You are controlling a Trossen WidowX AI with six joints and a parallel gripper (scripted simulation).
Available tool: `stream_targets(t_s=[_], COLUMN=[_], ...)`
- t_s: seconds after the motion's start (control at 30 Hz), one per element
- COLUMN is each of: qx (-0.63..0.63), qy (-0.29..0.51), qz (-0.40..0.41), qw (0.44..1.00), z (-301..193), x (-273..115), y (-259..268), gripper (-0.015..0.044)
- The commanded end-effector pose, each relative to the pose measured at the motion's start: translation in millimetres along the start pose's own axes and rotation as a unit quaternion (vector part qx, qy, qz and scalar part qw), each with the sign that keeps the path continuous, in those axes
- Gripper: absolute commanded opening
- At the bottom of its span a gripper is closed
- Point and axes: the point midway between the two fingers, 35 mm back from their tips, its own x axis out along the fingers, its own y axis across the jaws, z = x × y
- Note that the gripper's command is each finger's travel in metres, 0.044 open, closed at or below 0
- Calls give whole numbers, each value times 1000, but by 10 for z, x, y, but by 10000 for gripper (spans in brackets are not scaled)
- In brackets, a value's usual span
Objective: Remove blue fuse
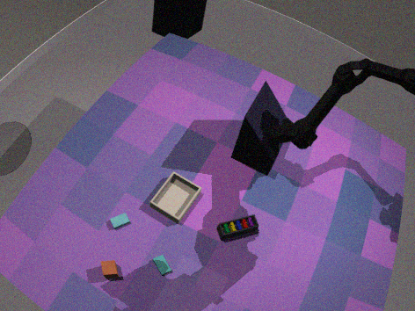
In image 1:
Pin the yellow fuse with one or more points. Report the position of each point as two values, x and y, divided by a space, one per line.
232 227

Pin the beige square tray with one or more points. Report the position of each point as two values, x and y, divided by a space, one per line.
175 197

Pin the orange block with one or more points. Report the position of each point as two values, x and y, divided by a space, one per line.
109 269

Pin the teal rectangular block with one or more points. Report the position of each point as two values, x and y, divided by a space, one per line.
119 220
162 265

